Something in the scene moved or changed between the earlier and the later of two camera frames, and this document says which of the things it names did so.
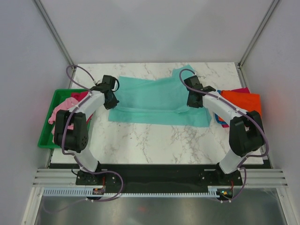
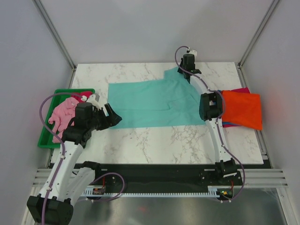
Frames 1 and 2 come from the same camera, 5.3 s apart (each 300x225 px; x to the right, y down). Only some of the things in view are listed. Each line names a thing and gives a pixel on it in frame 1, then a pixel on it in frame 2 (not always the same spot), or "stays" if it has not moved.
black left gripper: (113, 104) to (111, 120)
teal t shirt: (158, 103) stays
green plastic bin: (46, 138) stays
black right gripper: (190, 103) to (179, 71)
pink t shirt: (68, 103) stays
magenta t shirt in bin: (79, 96) stays
